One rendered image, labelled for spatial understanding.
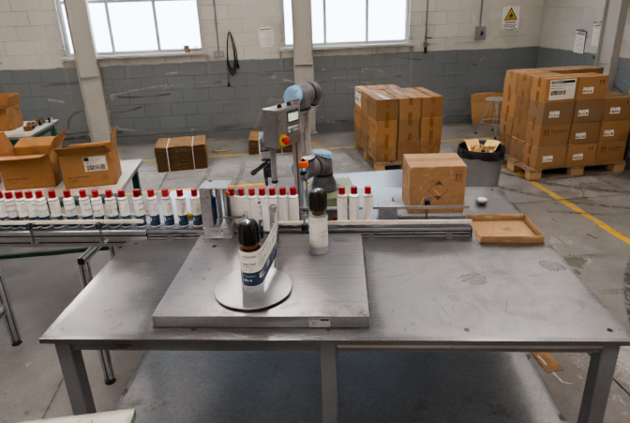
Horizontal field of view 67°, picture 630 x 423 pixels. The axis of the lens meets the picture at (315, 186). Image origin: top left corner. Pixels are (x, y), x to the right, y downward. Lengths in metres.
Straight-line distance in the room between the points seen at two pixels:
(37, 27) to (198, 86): 2.35
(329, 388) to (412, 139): 4.36
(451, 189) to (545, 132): 3.26
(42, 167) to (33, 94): 4.61
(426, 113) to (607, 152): 2.07
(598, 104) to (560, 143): 0.56
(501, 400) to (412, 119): 3.95
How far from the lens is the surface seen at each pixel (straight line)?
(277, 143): 2.33
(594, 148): 6.28
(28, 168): 3.92
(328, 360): 1.86
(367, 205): 2.41
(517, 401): 2.56
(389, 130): 5.81
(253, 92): 7.78
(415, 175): 2.60
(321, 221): 2.11
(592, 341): 1.96
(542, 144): 5.86
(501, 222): 2.71
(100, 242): 2.71
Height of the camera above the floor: 1.93
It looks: 21 degrees down
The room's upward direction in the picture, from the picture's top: 2 degrees counter-clockwise
